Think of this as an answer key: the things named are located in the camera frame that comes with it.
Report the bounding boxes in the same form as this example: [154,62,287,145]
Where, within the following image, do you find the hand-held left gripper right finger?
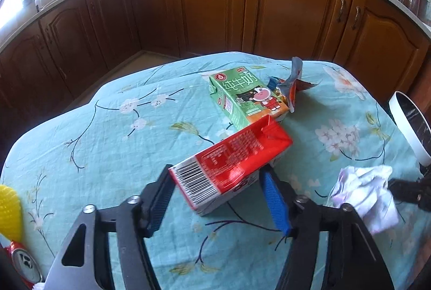
[259,166,397,290]

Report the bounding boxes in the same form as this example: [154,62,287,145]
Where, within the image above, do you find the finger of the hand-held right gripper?
[387,176,431,210]

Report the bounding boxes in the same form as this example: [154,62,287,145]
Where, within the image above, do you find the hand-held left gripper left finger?
[44,165,176,290]

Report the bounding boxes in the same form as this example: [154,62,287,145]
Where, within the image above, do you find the white tissue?
[330,165,401,237]

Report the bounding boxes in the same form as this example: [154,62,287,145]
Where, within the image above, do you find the black bin with white rim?
[389,91,431,176]

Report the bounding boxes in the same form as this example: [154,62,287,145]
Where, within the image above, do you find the red milk carton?
[168,114,293,217]

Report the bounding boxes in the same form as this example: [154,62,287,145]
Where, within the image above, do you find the teal floral tablecloth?
[0,51,431,290]

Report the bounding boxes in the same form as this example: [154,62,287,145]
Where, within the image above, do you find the torn silver wrapper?
[267,57,320,114]

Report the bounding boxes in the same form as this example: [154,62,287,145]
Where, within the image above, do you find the green milk carton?
[209,67,291,132]

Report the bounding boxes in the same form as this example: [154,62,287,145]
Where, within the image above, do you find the red drink can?
[9,240,44,284]

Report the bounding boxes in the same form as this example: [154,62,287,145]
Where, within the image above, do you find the yellow foam net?
[0,184,21,240]

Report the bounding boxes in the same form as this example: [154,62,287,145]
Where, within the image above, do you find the wooden lower cabinets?
[0,0,431,163]

